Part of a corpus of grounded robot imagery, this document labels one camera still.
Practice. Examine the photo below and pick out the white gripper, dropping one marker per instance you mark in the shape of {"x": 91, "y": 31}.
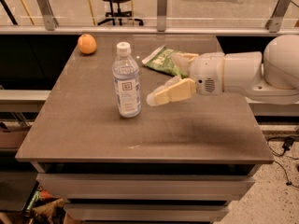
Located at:
{"x": 206, "y": 72}

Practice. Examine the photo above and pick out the blue plastic water bottle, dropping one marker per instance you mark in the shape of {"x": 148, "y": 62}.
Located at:
{"x": 126, "y": 81}

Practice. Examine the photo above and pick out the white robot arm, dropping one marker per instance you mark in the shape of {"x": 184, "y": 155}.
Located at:
{"x": 271, "y": 76}

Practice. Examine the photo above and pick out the green chip bag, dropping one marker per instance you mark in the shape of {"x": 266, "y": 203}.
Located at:
{"x": 160, "y": 60}

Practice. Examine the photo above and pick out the orange fruit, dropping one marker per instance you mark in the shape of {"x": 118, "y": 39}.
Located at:
{"x": 87, "y": 44}

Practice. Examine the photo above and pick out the grey drawer cabinet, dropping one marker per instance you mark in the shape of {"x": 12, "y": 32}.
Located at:
{"x": 147, "y": 198}

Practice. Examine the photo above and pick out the middle metal railing post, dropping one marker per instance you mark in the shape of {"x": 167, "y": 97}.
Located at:
{"x": 161, "y": 15}

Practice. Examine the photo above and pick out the metal railing post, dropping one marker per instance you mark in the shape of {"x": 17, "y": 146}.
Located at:
{"x": 49, "y": 20}
{"x": 275, "y": 21}
{"x": 161, "y": 15}

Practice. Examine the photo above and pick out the right metal railing post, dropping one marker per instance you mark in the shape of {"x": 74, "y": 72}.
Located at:
{"x": 275, "y": 21}

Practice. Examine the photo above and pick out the left metal railing post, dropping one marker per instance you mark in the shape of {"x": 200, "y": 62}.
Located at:
{"x": 49, "y": 20}

